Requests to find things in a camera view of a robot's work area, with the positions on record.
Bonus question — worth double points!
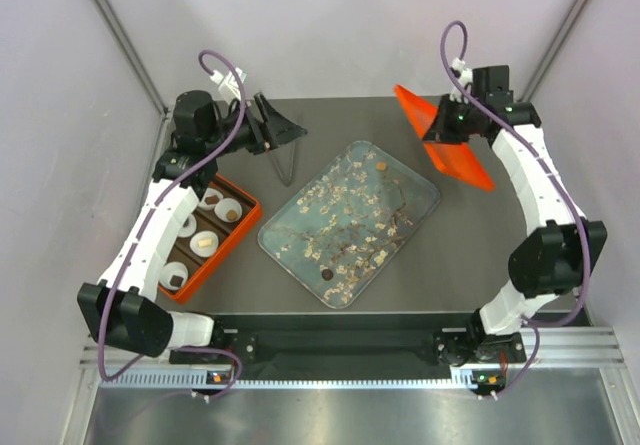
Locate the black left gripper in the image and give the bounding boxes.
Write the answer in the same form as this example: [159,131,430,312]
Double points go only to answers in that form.
[204,93,308,158]

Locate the orange box lid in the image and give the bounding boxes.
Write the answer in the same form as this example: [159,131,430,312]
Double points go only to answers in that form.
[394,85,495,191]

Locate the silver metal tongs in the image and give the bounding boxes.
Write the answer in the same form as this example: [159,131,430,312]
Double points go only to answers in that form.
[268,142,297,187]

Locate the dark square chocolate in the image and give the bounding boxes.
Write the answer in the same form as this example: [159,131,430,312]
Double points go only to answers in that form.
[170,275,183,286]

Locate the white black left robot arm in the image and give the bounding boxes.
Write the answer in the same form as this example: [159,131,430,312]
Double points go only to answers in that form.
[77,90,307,362]

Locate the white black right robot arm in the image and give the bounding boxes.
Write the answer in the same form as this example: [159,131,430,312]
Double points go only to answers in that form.
[398,59,607,361]

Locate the orange chocolate box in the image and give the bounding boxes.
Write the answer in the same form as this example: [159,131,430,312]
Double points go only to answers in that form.
[158,175,262,304]

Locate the dark round chocolate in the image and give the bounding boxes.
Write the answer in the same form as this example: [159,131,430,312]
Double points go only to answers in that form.
[321,269,334,281]

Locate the white paper cup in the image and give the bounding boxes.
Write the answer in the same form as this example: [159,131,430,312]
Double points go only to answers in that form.
[189,230,219,259]
[198,188,224,211]
[178,214,197,238]
[214,198,243,223]
[159,261,189,292]

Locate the blossom pattern serving tray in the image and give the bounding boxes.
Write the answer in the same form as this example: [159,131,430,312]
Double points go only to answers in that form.
[257,140,440,310]

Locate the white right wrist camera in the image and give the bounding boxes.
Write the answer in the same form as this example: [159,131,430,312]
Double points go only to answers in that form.
[449,58,473,104]

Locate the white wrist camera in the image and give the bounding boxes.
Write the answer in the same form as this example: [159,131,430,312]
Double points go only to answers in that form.
[209,70,241,104]
[449,58,473,104]

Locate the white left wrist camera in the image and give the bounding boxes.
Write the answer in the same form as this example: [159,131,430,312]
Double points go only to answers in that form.
[209,70,241,104]

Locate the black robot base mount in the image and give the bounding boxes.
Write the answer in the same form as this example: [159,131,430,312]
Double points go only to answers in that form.
[168,313,526,369]

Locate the grey slotted cable duct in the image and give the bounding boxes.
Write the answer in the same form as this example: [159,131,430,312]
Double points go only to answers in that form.
[104,368,502,390]

